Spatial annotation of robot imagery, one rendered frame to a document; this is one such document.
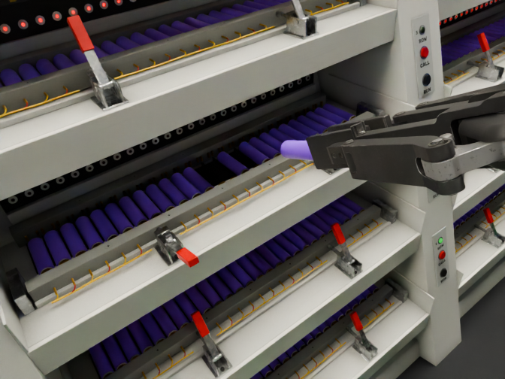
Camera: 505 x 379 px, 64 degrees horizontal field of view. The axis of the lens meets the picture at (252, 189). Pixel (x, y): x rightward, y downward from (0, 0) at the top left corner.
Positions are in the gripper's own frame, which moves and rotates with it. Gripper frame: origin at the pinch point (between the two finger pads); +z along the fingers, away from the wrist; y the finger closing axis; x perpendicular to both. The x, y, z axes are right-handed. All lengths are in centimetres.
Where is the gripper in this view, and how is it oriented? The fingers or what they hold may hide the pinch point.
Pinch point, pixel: (350, 144)
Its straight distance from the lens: 34.1
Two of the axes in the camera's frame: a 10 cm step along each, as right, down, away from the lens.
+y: 8.2, -4.2, 4.0
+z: -4.5, -0.2, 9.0
